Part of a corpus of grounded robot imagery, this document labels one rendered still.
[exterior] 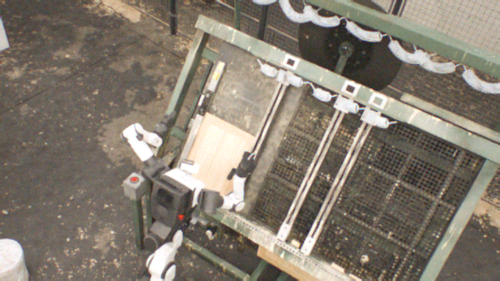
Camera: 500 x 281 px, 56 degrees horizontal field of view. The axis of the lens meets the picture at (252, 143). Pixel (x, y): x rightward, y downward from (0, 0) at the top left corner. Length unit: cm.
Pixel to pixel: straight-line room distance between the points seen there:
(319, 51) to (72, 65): 352
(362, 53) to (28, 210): 322
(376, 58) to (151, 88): 313
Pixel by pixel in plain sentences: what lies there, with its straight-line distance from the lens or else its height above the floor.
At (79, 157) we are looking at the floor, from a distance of 512.
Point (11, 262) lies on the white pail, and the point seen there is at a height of 36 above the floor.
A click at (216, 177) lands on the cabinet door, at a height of 102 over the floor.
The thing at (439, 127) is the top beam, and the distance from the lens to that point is 310.
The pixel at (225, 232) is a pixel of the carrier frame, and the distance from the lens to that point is 415.
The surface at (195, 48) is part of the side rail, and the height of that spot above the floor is 169.
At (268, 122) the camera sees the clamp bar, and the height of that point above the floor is 150.
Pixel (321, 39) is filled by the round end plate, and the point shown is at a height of 183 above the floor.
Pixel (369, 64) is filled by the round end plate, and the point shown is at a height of 180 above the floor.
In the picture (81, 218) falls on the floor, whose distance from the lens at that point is 464.
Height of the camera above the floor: 373
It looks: 45 degrees down
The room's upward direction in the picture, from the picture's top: 10 degrees clockwise
